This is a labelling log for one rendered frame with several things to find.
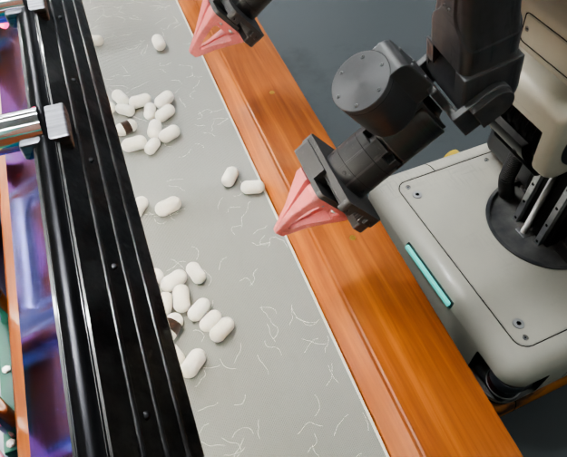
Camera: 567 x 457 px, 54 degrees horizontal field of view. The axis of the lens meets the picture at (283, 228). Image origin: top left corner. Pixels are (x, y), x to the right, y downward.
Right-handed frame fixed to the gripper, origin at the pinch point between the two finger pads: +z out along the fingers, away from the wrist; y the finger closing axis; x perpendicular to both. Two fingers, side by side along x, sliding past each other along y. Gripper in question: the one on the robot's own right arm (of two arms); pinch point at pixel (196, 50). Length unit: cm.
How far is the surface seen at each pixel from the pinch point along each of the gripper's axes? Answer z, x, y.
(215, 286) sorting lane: 13.1, 4.0, 32.6
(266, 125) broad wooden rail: 0.3, 12.0, 8.9
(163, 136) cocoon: 12.4, 2.8, 5.0
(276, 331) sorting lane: 9.1, 7.2, 41.2
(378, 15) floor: -21, 133, -122
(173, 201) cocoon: 13.3, 1.4, 18.7
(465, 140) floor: -18, 129, -41
